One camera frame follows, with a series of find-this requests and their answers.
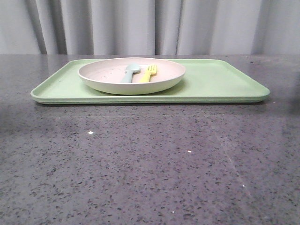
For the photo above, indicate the yellow plastic fork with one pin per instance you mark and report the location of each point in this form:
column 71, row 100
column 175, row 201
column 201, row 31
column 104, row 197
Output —
column 151, row 70

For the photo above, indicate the white pleated curtain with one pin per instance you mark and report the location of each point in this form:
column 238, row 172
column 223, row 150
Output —
column 148, row 27

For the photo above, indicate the light blue plastic spoon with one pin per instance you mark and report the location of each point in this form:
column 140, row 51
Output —
column 129, row 71

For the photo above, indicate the beige round plate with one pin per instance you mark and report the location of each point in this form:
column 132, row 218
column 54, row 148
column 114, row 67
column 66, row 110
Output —
column 107, row 75

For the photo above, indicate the light green plastic tray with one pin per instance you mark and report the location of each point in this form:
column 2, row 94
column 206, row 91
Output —
column 205, row 81

